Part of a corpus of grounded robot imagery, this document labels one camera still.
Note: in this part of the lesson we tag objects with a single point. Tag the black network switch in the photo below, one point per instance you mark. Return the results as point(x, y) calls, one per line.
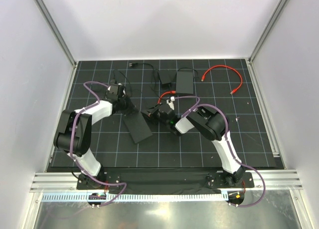
point(184, 83)
point(137, 127)

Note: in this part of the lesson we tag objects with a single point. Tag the small black plug adapter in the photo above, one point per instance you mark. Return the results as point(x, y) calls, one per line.
point(113, 81)

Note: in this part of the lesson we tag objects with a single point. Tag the right aluminium corner post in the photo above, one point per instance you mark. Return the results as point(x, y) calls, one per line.
point(267, 30)

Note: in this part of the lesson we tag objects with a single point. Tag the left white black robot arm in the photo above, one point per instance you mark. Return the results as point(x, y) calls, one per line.
point(74, 130)

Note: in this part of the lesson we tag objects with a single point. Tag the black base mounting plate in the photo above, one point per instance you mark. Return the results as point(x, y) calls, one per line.
point(175, 181)

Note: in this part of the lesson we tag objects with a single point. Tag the aluminium corner post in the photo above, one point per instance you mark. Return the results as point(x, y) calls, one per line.
point(267, 30)
point(55, 31)

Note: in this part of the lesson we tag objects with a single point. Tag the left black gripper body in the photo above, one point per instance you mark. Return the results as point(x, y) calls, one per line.
point(123, 102)

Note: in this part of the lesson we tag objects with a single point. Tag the left aluminium corner post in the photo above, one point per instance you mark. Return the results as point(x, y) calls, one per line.
point(55, 31)

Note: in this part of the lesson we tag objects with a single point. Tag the black power adapter brick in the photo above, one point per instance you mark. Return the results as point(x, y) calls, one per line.
point(165, 77)

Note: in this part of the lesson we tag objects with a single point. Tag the black grid mat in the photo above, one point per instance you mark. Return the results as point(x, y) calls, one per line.
point(225, 83)

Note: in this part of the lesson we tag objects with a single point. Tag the white slotted cable duct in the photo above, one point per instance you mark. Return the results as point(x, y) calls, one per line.
point(92, 197)

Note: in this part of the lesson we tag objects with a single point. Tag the aluminium front frame rail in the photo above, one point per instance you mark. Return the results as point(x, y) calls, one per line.
point(272, 179)

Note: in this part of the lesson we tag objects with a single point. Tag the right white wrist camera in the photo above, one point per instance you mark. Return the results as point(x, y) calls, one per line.
point(170, 102)

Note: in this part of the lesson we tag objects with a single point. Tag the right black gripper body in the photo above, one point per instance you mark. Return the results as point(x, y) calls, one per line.
point(158, 116)

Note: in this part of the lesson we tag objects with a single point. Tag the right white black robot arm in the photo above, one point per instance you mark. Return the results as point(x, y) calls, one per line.
point(212, 124)

